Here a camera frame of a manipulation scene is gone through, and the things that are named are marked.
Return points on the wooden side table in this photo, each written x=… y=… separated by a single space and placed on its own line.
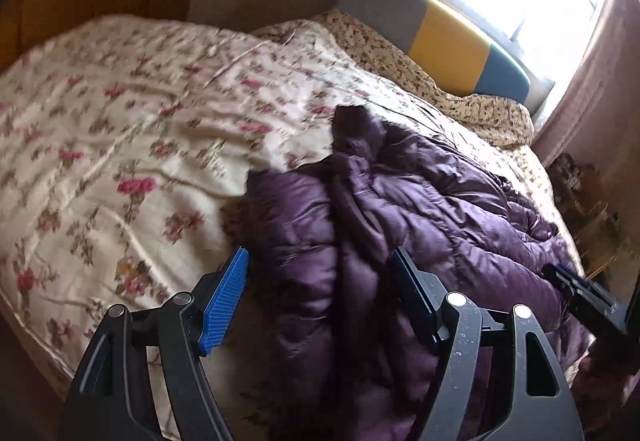
x=580 y=198

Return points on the small-floral cream pillow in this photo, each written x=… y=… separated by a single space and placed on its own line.
x=500 y=122

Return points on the floral cream bed quilt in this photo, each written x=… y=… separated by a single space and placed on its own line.
x=125 y=148

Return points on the grey yellow blue headboard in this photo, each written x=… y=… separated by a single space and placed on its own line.
x=459 y=56

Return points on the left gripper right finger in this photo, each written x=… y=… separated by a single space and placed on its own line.
x=526 y=396

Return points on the pink curtain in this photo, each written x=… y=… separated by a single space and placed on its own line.
x=590 y=71

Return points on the purple quilted down jacket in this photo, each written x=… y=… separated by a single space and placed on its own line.
x=344 y=363

